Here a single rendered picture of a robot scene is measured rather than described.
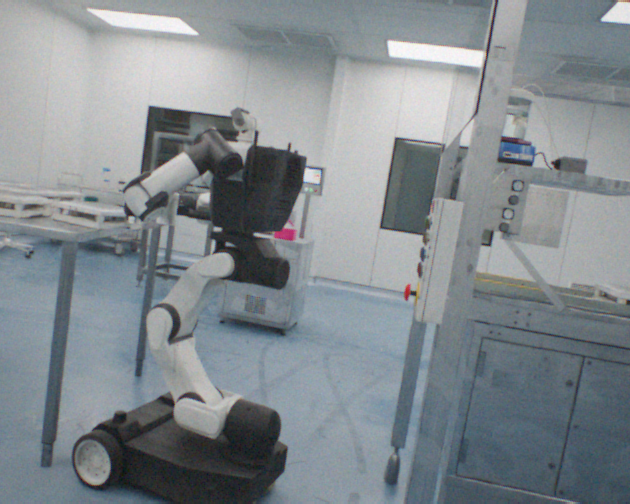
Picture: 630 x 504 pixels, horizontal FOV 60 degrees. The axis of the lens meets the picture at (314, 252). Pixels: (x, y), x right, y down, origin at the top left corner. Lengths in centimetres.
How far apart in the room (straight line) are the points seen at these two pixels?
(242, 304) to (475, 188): 333
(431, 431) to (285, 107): 622
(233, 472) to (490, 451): 92
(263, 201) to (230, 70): 579
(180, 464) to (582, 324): 145
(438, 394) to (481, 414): 83
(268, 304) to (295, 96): 360
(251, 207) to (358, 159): 520
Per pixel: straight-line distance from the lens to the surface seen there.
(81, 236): 210
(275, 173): 184
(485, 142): 127
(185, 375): 215
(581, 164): 209
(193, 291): 206
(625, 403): 224
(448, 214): 115
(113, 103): 819
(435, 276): 115
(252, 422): 203
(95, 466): 222
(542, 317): 203
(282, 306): 432
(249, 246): 192
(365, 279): 704
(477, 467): 222
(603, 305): 208
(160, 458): 208
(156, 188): 175
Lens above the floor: 115
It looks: 6 degrees down
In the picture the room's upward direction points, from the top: 9 degrees clockwise
